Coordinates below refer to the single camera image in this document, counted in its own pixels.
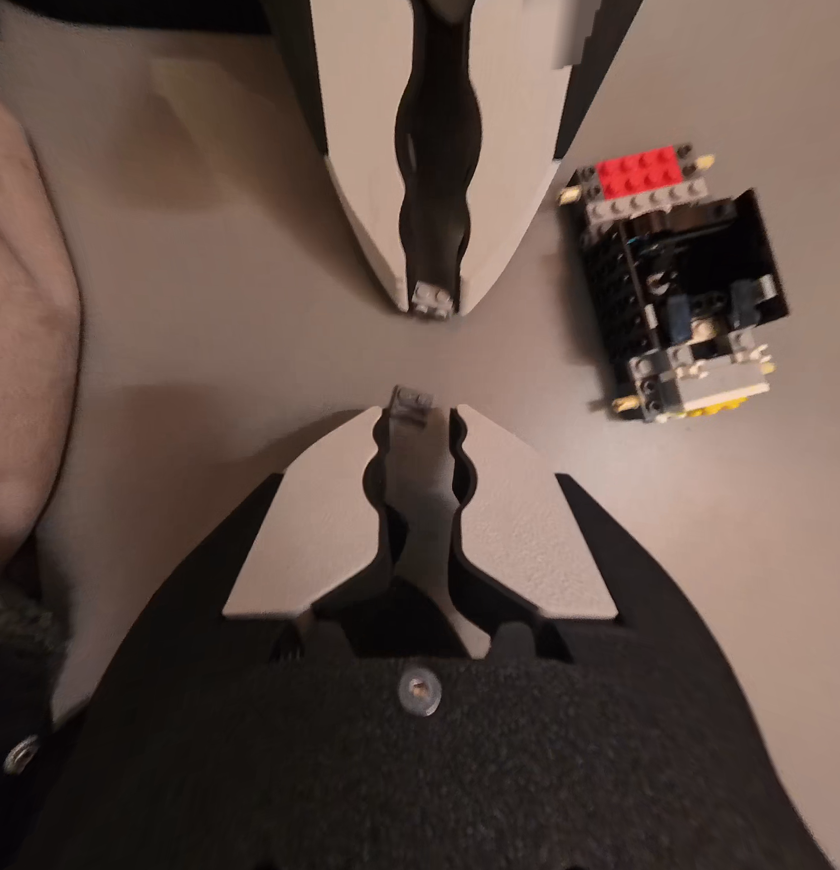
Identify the grey desk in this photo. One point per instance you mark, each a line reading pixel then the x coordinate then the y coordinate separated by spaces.
pixel 189 306

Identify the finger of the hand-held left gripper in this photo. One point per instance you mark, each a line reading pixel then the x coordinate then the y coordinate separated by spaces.
pixel 359 136
pixel 515 136

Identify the small grey hinge brick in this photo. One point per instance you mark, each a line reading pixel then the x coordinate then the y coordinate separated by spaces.
pixel 433 299
pixel 410 406

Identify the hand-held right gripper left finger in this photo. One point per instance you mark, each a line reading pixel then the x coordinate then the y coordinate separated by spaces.
pixel 311 530

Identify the black and grey brick model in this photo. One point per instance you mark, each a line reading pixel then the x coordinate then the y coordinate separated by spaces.
pixel 664 272

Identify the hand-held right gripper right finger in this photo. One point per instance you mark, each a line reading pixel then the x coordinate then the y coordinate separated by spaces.
pixel 529 537

